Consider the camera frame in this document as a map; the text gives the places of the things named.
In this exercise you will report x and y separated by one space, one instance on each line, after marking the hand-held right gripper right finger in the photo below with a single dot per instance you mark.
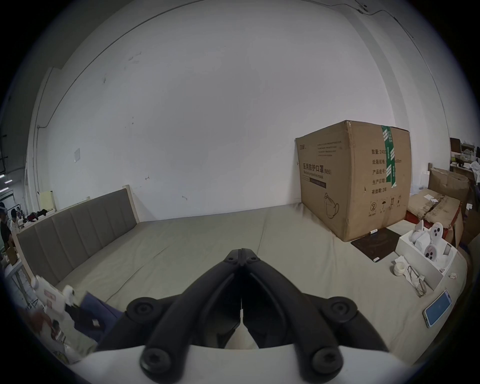
311 311

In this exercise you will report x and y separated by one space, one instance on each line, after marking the dark blue shirt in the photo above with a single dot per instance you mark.
98 313

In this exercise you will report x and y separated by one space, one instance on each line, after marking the white tape roll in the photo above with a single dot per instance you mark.
399 268

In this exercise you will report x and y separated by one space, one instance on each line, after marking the black flat mat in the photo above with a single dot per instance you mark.
377 245

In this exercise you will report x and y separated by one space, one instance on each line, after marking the grey padded headboard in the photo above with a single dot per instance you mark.
75 232

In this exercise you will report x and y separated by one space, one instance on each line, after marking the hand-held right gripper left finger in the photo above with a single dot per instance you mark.
176 311

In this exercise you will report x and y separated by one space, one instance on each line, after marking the white open box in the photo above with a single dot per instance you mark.
416 262

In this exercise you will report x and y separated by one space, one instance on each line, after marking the bed with beige sheet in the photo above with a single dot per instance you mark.
195 243

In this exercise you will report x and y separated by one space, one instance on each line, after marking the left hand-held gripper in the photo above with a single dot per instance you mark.
50 298

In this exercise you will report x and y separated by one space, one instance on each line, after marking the small brown carton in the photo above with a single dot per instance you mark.
448 182

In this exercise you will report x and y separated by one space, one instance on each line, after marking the flattened brown carton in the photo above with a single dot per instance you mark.
437 208

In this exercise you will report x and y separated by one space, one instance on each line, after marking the phone with blue screen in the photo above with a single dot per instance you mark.
437 308

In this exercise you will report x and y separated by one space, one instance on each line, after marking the large brown cardboard carton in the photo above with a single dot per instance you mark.
356 180

